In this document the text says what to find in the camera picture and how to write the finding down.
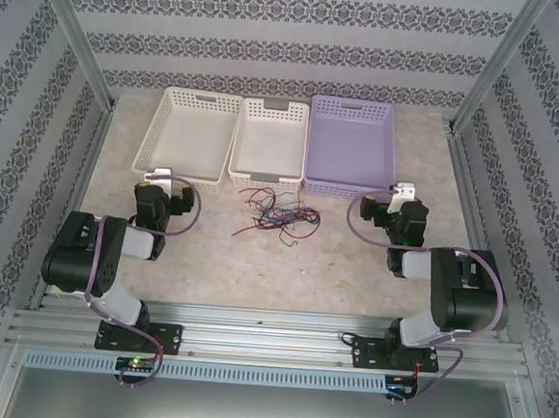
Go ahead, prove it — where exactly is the left aluminium side rail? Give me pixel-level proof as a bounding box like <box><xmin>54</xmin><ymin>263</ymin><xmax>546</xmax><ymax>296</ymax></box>
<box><xmin>27</xmin><ymin>100</ymin><xmax>117</xmax><ymax>315</ymax></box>

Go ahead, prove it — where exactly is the wide white plastic basket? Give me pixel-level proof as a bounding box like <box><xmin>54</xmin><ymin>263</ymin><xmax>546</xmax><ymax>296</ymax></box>
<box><xmin>129</xmin><ymin>83</ymin><xmax>245</xmax><ymax>198</ymax></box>

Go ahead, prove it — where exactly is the aluminium corner post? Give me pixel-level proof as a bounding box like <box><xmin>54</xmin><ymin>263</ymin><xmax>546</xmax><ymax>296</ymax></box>
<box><xmin>18</xmin><ymin>0</ymin><xmax>126</xmax><ymax>110</ymax></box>
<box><xmin>447</xmin><ymin>0</ymin><xmax>551</xmax><ymax>138</ymax></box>

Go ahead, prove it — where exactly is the thin red cable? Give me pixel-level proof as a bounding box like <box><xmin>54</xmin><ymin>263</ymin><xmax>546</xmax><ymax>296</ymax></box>
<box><xmin>239</xmin><ymin>181</ymin><xmax>282</xmax><ymax>219</ymax></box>
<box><xmin>231</xmin><ymin>200</ymin><xmax>323</xmax><ymax>245</ymax></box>

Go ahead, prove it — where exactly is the grey sheet metal panel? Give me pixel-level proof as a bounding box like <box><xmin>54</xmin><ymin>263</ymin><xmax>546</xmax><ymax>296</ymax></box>
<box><xmin>1</xmin><ymin>361</ymin><xmax>539</xmax><ymax>418</ymax></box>

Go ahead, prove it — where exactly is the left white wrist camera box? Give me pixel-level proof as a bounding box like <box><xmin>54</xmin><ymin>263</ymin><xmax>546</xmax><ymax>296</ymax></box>
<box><xmin>144</xmin><ymin>165</ymin><xmax>174</xmax><ymax>185</ymax></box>

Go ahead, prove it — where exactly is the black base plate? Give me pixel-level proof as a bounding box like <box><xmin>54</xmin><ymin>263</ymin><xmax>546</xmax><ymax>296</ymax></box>
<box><xmin>349</xmin><ymin>334</ymin><xmax>442</xmax><ymax>376</ymax></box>
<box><xmin>95</xmin><ymin>318</ymin><xmax>184</xmax><ymax>357</ymax></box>

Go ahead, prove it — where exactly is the aluminium mounting rail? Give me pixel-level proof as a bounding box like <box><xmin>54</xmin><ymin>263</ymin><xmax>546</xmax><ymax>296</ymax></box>
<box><xmin>5</xmin><ymin>287</ymin><xmax>538</xmax><ymax>385</ymax></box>

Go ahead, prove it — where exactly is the white basket with grey handles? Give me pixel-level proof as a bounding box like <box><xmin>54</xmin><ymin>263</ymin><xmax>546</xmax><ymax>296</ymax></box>
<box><xmin>225</xmin><ymin>94</ymin><xmax>313</xmax><ymax>196</ymax></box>

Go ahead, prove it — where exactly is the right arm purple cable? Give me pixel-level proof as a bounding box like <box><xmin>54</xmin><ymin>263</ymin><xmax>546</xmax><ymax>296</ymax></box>
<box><xmin>331</xmin><ymin>184</ymin><xmax>513</xmax><ymax>414</ymax></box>

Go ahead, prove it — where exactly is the left aluminium corner post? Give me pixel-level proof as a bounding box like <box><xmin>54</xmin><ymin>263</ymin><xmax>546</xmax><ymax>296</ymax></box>
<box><xmin>18</xmin><ymin>0</ymin><xmax>126</xmax><ymax>110</ymax></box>

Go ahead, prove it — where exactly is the thin blue cable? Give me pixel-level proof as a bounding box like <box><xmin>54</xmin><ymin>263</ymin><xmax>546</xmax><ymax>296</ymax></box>
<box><xmin>253</xmin><ymin>202</ymin><xmax>310</xmax><ymax>235</ymax></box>

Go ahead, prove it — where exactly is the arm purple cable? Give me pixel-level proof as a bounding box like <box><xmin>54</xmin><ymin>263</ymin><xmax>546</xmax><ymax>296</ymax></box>
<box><xmin>76</xmin><ymin>167</ymin><xmax>207</xmax><ymax>393</ymax></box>
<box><xmin>331</xmin><ymin>184</ymin><xmax>513</xmax><ymax>414</ymax></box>

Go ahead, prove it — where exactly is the slotted grey cable duct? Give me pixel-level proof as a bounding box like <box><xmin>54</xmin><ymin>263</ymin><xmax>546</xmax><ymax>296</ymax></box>
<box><xmin>22</xmin><ymin>346</ymin><xmax>388</xmax><ymax>396</ymax></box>

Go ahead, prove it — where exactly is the right aluminium corner post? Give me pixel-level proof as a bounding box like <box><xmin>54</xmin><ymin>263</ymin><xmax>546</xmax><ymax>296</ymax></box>
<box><xmin>447</xmin><ymin>0</ymin><xmax>551</xmax><ymax>138</ymax></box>

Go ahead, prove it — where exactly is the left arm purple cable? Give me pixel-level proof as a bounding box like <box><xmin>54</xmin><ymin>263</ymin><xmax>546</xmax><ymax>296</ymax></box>
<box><xmin>76</xmin><ymin>167</ymin><xmax>207</xmax><ymax>393</ymax></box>

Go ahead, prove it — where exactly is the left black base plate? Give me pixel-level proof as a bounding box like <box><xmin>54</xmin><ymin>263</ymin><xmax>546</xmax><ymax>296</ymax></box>
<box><xmin>95</xmin><ymin>318</ymin><xmax>184</xmax><ymax>357</ymax></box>

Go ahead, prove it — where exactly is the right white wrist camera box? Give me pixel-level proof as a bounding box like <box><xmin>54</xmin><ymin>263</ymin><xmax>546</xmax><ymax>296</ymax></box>
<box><xmin>387</xmin><ymin>180</ymin><xmax>417</xmax><ymax>216</ymax></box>

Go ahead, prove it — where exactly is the left controller circuit board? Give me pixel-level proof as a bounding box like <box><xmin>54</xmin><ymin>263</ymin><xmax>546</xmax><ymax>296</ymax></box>
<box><xmin>114</xmin><ymin>354</ymin><xmax>158</xmax><ymax>376</ymax></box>

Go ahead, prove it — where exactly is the purple plastic basket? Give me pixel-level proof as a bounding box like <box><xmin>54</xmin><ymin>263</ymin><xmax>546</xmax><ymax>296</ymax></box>
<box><xmin>301</xmin><ymin>94</ymin><xmax>408</xmax><ymax>204</ymax></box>

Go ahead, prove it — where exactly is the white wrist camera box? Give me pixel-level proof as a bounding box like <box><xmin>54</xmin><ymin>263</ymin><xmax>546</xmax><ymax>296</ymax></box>
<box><xmin>144</xmin><ymin>165</ymin><xmax>174</xmax><ymax>185</ymax></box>
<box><xmin>387</xmin><ymin>180</ymin><xmax>417</xmax><ymax>216</ymax></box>

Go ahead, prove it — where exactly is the controller circuit board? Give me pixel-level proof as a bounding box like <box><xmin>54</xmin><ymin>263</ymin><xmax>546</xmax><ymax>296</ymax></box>
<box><xmin>114</xmin><ymin>354</ymin><xmax>158</xmax><ymax>376</ymax></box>
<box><xmin>384</xmin><ymin>372</ymin><xmax>421</xmax><ymax>400</ymax></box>

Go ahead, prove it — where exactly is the right controller circuit board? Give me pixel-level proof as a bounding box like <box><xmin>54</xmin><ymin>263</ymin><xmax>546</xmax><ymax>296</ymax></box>
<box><xmin>384</xmin><ymin>372</ymin><xmax>421</xmax><ymax>400</ymax></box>

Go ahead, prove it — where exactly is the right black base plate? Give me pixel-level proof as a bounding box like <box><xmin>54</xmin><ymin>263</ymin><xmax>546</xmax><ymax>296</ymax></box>
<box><xmin>349</xmin><ymin>334</ymin><xmax>442</xmax><ymax>376</ymax></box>

